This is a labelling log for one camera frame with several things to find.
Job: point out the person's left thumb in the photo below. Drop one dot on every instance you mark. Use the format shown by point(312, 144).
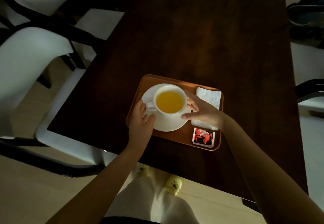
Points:
point(151, 121)

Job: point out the person's left hand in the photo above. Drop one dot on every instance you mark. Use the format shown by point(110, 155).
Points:
point(138, 132)

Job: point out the person's left forearm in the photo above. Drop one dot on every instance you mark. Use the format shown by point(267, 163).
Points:
point(101, 188)

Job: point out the person's right hand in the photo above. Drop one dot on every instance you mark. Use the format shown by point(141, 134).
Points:
point(207, 114)

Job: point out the white paper napkin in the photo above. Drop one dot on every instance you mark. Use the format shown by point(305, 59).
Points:
point(208, 96)

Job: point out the white saucer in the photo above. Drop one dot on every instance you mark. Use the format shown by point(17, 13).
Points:
point(167, 123)

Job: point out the black shirt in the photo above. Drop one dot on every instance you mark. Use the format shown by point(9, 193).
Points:
point(126, 220)

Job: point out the yellow tea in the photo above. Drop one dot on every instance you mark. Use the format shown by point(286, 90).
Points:
point(169, 102)

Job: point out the white ceramic cup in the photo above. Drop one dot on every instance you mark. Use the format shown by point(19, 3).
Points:
point(164, 88)

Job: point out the yellow spotted slipper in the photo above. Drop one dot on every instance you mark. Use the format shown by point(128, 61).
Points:
point(143, 171)
point(172, 184)

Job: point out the person's right thumb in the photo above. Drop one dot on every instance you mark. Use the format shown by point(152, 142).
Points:
point(190, 116)

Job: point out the orange-brown serving tray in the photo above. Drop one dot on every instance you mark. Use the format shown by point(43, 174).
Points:
point(177, 136)

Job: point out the white trousers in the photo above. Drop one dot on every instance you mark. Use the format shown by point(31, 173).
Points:
point(141, 201)

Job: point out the person's right forearm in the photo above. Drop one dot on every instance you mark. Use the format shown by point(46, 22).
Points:
point(263, 170)

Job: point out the red and black sachet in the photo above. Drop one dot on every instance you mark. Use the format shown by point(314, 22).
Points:
point(203, 138)

